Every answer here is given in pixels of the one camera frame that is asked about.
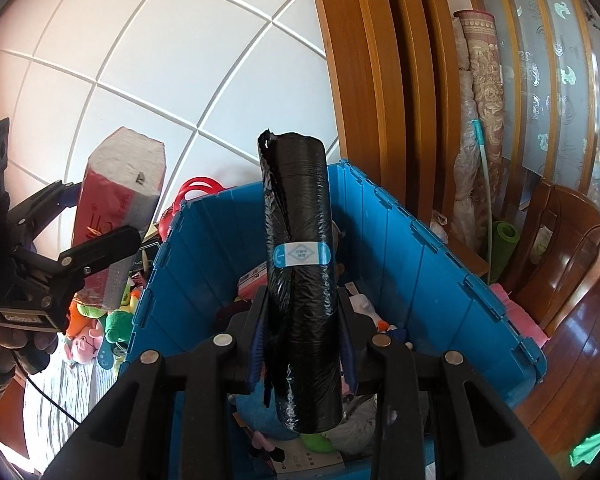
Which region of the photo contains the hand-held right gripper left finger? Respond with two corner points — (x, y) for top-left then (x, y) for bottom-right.
(40, 285), (271, 480)

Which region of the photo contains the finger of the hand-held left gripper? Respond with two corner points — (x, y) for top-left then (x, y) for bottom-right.
(7, 179), (84, 235)
(57, 225), (142, 282)

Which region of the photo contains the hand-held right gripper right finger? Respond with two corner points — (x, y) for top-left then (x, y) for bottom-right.
(336, 287), (561, 480)

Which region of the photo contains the red patterned tissue pack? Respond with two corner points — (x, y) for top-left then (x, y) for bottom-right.
(72, 127), (167, 312)

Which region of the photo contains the black trash bag roll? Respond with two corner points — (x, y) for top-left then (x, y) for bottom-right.
(257, 130), (344, 434)

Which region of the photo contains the blue plastic crate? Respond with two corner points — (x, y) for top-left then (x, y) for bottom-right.
(115, 159), (549, 480)

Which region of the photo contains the person's left hand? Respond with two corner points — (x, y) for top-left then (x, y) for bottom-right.
(0, 317), (59, 377)

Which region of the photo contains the green orange plush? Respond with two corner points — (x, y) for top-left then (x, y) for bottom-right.
(120, 285), (147, 312)

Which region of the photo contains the blue plush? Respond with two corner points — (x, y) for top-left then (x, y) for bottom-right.
(232, 392), (294, 442)

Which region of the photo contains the grey plush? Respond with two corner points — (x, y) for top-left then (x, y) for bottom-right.
(330, 400), (382, 449)

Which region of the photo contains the red bear-shaped case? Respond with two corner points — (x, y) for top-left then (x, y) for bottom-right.
(156, 175), (227, 242)

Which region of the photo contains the green frog plush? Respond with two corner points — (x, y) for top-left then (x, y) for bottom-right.
(102, 310), (137, 357)

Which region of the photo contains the pink pig plush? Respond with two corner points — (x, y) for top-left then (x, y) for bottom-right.
(62, 327), (106, 364)

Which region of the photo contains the white printed flat box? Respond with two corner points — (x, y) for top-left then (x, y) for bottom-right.
(272, 440), (349, 477)

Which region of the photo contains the pink cloth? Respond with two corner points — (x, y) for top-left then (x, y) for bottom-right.
(489, 282), (551, 350)

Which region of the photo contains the green rolled yoga mat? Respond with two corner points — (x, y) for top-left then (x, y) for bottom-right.
(488, 220), (521, 284)

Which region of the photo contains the wooden chair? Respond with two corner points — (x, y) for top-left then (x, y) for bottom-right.
(500, 178), (600, 334)

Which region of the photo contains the green cloth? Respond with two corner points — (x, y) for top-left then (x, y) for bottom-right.
(567, 425), (600, 470)

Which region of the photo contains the rolled patterned carpet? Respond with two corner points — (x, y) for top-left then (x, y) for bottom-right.
(452, 9), (507, 261)

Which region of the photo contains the patterned frosted glass door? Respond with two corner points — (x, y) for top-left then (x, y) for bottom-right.
(472, 0), (600, 192)

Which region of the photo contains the black cable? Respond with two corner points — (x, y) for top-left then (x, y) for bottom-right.
(11, 350), (89, 429)

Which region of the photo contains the teal white mop handle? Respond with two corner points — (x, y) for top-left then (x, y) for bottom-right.
(472, 120), (497, 282)

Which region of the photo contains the wooden headboard frame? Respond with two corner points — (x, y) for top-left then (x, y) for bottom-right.
(305, 0), (481, 242)

